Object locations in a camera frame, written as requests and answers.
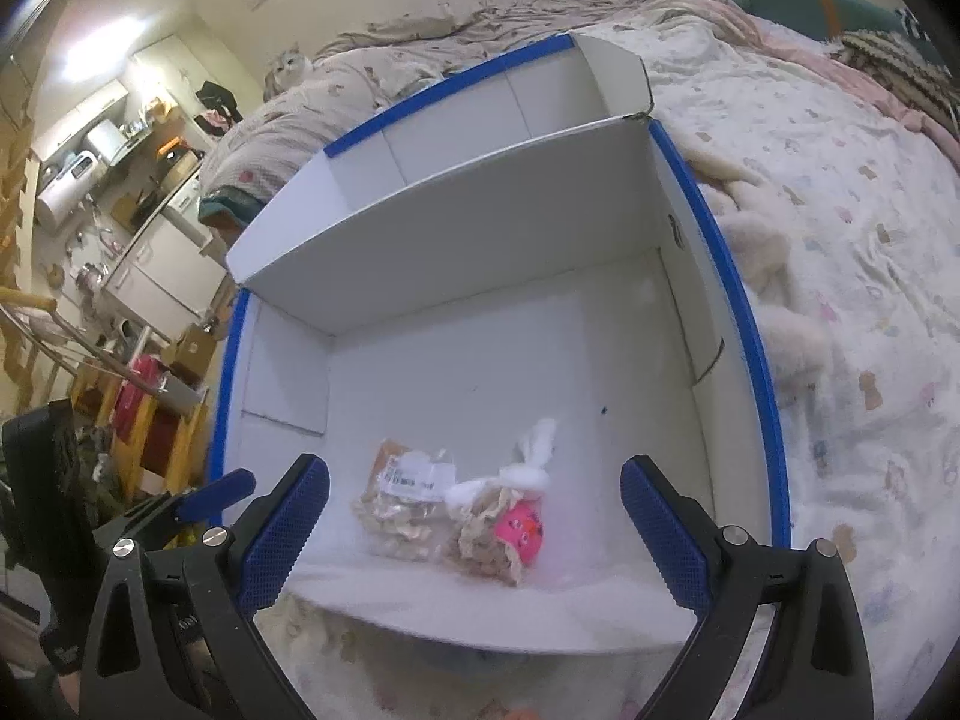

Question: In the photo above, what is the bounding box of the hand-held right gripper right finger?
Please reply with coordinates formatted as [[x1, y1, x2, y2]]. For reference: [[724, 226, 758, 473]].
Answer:
[[620, 454, 876, 720]]

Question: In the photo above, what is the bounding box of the white water heater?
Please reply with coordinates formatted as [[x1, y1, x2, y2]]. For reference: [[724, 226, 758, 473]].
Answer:
[[84, 120, 129, 167]]

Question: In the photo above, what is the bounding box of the grey and white cat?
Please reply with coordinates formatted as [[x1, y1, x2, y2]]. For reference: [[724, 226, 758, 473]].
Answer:
[[262, 43, 317, 99]]

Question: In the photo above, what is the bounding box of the knitted patterned blanket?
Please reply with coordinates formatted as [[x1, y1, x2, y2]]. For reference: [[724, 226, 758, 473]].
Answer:
[[829, 28, 960, 137]]

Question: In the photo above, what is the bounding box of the red bag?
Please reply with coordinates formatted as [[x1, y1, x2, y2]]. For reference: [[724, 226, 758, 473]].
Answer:
[[112, 356, 178, 467]]

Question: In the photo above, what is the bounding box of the white kitchen base cabinet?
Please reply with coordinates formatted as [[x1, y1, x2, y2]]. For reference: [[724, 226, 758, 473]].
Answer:
[[101, 202, 230, 325]]

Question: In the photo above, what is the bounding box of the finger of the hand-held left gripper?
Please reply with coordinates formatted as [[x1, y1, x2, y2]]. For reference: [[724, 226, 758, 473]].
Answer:
[[112, 466, 258, 551]]

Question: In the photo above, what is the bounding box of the dark hanging clothing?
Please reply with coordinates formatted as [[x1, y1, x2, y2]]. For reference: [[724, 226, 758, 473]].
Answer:
[[195, 81, 245, 125]]

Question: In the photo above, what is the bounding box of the cream fluffy plush toy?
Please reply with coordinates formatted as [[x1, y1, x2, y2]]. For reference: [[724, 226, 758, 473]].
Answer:
[[685, 142, 835, 392]]

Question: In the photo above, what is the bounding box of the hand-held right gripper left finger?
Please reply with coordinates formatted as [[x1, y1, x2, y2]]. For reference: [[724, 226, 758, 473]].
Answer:
[[79, 453, 331, 720]]

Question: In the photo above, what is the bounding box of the pink blanket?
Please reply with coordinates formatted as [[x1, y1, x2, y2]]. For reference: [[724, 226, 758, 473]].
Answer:
[[660, 0, 960, 160]]

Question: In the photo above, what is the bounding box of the brown cardboard box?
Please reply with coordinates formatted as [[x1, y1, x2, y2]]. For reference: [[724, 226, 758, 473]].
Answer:
[[169, 322, 223, 385]]

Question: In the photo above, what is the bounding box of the blue cardboard box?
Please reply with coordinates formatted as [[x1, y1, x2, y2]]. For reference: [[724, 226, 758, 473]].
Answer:
[[206, 31, 794, 655]]

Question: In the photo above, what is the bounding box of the yellow wooden rack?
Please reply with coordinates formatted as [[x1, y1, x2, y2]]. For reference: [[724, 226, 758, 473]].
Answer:
[[71, 360, 212, 497]]

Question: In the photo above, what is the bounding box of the clear plastic snack bag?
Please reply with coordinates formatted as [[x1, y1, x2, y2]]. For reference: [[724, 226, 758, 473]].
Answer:
[[352, 438, 459, 562]]

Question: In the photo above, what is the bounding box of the ceiling light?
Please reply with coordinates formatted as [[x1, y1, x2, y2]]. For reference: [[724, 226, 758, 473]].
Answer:
[[64, 22, 128, 87]]

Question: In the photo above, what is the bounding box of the beige printed quilt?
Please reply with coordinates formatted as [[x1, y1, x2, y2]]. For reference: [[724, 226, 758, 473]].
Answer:
[[196, 0, 721, 227]]

